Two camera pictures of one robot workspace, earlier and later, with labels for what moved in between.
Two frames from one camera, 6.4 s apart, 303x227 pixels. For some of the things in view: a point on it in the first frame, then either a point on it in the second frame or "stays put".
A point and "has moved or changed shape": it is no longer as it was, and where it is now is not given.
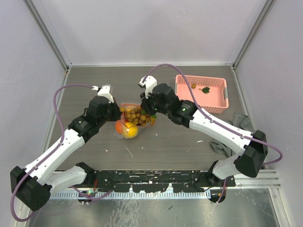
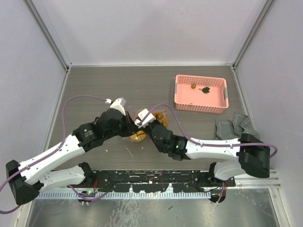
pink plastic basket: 211,93 stays put
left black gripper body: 111,114 -> 125,128
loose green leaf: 205,90 stays put
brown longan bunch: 138,116 has moved or changed shape
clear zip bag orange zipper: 132,117 has moved or changed shape
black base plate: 159,180 stays put
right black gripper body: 151,103 -> 148,128
